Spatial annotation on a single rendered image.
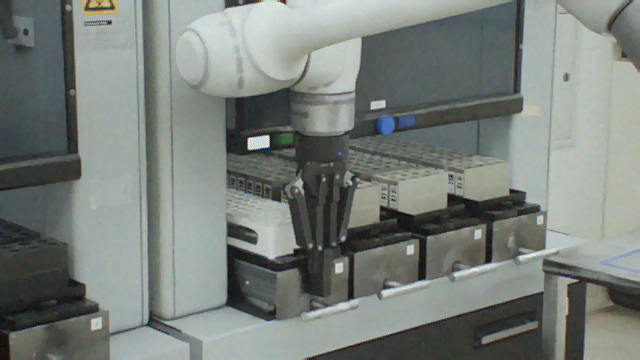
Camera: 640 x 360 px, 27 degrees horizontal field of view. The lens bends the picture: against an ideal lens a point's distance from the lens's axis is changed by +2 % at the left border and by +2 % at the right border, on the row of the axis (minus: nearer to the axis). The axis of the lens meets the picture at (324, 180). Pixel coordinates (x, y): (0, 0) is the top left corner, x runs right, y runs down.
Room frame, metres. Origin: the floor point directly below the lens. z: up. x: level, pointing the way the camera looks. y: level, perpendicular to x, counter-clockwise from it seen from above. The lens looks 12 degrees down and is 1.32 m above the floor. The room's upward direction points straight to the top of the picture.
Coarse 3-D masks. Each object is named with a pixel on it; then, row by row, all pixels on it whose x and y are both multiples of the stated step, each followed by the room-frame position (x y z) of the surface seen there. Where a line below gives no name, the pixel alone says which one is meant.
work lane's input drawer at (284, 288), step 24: (240, 264) 1.83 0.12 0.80; (264, 264) 1.81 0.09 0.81; (288, 264) 1.79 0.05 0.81; (336, 264) 1.84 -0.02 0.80; (240, 288) 1.83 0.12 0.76; (264, 288) 1.79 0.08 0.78; (288, 288) 1.78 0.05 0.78; (336, 288) 1.84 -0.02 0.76; (288, 312) 1.78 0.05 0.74; (312, 312) 1.76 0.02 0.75; (336, 312) 1.79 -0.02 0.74
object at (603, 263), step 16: (608, 240) 1.92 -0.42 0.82; (624, 240) 1.92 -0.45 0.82; (560, 256) 1.82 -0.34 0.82; (576, 256) 1.83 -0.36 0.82; (592, 256) 1.83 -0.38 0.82; (608, 256) 1.83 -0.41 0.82; (624, 256) 1.83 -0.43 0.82; (544, 272) 1.81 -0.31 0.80; (560, 272) 1.79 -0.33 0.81; (576, 272) 1.77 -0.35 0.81; (592, 272) 1.75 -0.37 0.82; (608, 272) 1.75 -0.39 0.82; (624, 272) 1.75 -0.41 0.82; (544, 288) 1.81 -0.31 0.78; (560, 288) 1.80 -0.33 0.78; (624, 288) 1.72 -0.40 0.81; (544, 304) 1.81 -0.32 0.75; (560, 304) 1.80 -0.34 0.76; (544, 320) 1.81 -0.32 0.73; (560, 320) 1.80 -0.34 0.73; (544, 336) 1.81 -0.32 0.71; (560, 336) 1.80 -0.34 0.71; (544, 352) 1.81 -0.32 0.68; (560, 352) 1.80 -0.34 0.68
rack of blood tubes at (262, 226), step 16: (240, 192) 2.02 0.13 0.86; (240, 208) 1.92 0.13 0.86; (256, 208) 1.92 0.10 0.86; (272, 208) 1.92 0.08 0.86; (288, 208) 1.92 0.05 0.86; (240, 224) 1.86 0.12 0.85; (256, 224) 1.83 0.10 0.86; (272, 224) 1.82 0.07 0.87; (288, 224) 1.83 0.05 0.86; (240, 240) 1.87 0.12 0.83; (256, 240) 1.94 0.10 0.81; (272, 240) 1.81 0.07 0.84; (288, 240) 1.83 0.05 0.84; (272, 256) 1.81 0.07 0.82
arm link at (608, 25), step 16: (560, 0) 1.27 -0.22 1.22; (576, 0) 1.25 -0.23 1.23; (592, 0) 1.23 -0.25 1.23; (608, 0) 1.23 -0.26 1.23; (624, 0) 1.22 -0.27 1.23; (576, 16) 1.27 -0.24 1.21; (592, 16) 1.24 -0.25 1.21; (608, 16) 1.23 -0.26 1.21; (624, 16) 1.23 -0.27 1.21; (608, 32) 1.27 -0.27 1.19; (624, 32) 1.23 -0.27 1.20; (624, 48) 1.24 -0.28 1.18
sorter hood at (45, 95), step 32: (0, 0) 1.60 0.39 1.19; (32, 0) 1.63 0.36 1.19; (64, 0) 1.65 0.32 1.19; (0, 32) 1.60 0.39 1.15; (32, 32) 1.62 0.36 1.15; (64, 32) 1.65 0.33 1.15; (0, 64) 1.60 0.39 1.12; (32, 64) 1.62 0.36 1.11; (64, 64) 1.65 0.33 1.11; (0, 96) 1.59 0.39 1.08; (32, 96) 1.62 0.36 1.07; (64, 96) 1.65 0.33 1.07; (0, 128) 1.59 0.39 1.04; (32, 128) 1.62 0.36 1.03; (64, 128) 1.65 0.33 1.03; (0, 160) 1.59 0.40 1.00; (32, 160) 1.61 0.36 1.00; (64, 160) 1.64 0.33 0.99
